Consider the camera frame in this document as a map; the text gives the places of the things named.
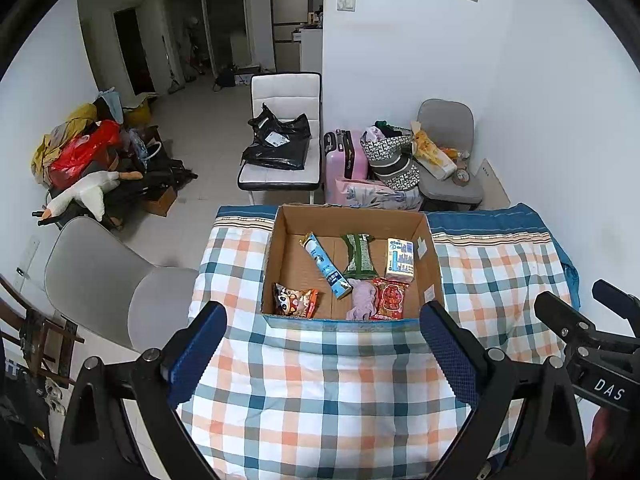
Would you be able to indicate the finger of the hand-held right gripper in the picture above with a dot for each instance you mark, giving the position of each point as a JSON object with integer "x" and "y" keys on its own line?
{"x": 562, "y": 317}
{"x": 615, "y": 302}

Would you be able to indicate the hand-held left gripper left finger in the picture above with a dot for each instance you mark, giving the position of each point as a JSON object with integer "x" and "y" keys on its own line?
{"x": 195, "y": 355}

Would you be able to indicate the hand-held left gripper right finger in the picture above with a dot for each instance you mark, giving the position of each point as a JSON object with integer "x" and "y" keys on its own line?
{"x": 450, "y": 360}

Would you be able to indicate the red snack packet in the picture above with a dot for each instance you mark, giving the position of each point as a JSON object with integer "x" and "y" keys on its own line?
{"x": 390, "y": 300}

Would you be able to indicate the purple soft sock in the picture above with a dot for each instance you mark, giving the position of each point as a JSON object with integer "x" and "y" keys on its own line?
{"x": 362, "y": 300}

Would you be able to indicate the white tissue pack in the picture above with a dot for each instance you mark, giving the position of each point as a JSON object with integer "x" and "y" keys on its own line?
{"x": 399, "y": 260}

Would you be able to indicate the orange panda snack packet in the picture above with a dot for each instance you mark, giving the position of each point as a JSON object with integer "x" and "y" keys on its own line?
{"x": 295, "y": 301}

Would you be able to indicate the green snack packet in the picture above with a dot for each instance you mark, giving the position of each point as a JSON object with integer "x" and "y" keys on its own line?
{"x": 359, "y": 257}

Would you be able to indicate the blue white tube packet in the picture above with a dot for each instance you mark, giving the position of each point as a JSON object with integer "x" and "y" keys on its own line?
{"x": 325, "y": 265}

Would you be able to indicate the person's right forearm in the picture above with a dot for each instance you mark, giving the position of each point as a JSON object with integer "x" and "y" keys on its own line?
{"x": 607, "y": 440}

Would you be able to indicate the plaid blanket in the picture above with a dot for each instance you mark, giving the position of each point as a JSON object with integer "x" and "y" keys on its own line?
{"x": 325, "y": 385}

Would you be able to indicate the grey shell chair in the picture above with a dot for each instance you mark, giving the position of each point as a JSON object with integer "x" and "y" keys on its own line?
{"x": 90, "y": 270}

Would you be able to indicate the white leaning board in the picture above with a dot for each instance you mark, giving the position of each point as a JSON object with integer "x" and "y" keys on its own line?
{"x": 495, "y": 187}

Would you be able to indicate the small brown cardboard box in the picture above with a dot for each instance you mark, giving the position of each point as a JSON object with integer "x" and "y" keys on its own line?
{"x": 160, "y": 202}

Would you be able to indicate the dark wooden chair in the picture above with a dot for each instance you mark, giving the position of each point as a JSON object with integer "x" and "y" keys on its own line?
{"x": 37, "y": 345}

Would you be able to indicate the brown tape roll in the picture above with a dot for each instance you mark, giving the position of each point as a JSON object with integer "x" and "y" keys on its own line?
{"x": 460, "y": 177}

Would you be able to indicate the pink floral pillow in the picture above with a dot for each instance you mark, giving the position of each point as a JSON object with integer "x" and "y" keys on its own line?
{"x": 375, "y": 195}

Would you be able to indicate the pile of black bags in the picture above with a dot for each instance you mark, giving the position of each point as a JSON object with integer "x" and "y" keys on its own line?
{"x": 160, "y": 175}

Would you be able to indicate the white goose plush toy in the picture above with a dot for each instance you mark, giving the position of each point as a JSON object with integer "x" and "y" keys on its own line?
{"x": 85, "y": 192}

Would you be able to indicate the white yellow tissue box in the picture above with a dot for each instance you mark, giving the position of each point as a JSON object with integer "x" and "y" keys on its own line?
{"x": 432, "y": 157}

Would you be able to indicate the black white patterned tote bag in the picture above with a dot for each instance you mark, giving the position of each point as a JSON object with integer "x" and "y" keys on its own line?
{"x": 392, "y": 160}

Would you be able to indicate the pink suitcase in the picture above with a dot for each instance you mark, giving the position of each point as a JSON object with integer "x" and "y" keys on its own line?
{"x": 345, "y": 160}

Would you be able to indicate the black plastic bag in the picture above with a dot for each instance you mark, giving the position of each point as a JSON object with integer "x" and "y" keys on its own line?
{"x": 280, "y": 145}

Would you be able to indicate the red plastic bag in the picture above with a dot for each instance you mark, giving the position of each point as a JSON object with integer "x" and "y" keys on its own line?
{"x": 82, "y": 152}

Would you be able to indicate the grey padded chair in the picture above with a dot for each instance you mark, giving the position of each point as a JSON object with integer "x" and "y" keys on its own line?
{"x": 445, "y": 115}

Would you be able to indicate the yellow cloth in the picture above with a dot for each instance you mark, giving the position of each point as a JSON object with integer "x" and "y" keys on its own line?
{"x": 47, "y": 152}

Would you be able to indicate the white cushioned chair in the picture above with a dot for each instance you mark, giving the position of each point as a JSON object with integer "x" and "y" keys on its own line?
{"x": 285, "y": 90}

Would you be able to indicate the white wall switch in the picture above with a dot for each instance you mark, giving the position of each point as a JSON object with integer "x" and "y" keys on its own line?
{"x": 346, "y": 2}

